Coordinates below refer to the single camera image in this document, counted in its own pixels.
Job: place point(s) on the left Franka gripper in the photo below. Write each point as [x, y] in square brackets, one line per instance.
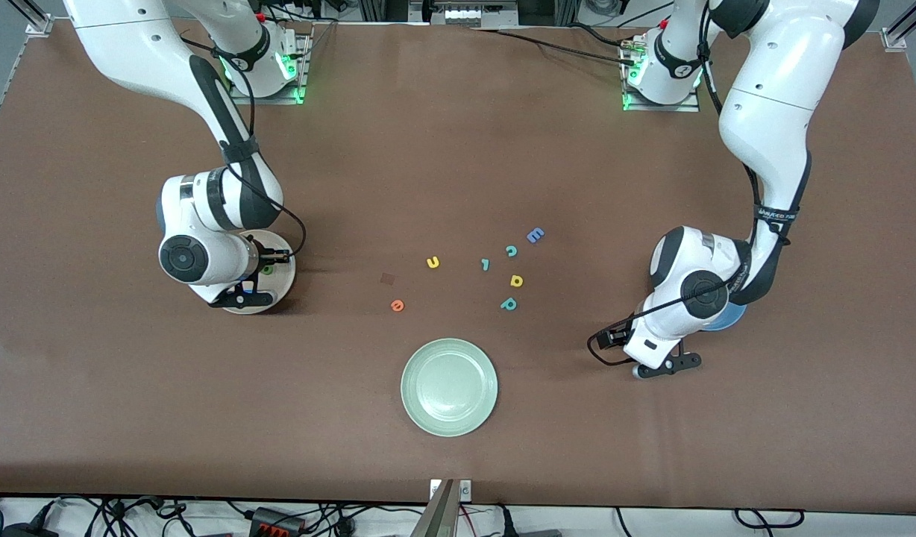
[617, 336]

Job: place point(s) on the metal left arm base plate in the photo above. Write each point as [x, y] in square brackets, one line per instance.
[689, 107]

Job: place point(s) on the grey metal mount bar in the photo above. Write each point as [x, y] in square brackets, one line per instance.
[439, 518]

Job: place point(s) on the small white bracket plate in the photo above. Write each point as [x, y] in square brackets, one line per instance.
[465, 490]

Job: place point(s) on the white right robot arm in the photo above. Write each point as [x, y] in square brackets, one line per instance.
[130, 45]

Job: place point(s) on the aluminium frame post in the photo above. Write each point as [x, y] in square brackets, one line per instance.
[40, 26]
[894, 37]

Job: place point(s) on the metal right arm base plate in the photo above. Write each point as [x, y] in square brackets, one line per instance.
[301, 93]

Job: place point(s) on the pale green round plate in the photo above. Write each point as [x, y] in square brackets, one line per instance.
[449, 387]

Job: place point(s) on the black orange power adapter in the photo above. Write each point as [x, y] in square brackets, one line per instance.
[275, 520]

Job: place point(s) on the right Franka gripper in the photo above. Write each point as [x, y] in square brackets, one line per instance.
[262, 262]

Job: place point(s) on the brown table cover mat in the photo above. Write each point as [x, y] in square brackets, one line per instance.
[458, 164]

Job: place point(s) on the grey metal control box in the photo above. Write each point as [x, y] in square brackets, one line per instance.
[465, 13]

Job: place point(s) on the blue foam letter E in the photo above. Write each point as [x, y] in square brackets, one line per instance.
[535, 236]

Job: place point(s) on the teal foam letter p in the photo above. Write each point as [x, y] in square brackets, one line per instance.
[503, 305]

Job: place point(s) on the blue round plate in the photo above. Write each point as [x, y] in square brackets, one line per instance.
[730, 321]

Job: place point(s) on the beige brown round plate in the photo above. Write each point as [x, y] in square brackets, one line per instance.
[279, 287]

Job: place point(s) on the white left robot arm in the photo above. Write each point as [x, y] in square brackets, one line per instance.
[771, 112]

